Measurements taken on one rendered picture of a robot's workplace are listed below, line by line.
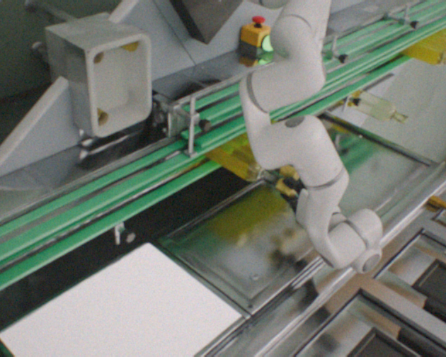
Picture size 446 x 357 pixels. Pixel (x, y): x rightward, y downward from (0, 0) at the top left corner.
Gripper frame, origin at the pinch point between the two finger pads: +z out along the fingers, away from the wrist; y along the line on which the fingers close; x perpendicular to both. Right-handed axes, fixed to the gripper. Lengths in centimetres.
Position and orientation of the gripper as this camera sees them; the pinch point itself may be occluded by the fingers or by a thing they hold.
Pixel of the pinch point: (290, 190)
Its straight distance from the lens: 136.8
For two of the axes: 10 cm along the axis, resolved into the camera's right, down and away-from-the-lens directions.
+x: -8.5, 2.6, -4.6
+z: -5.2, -5.3, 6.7
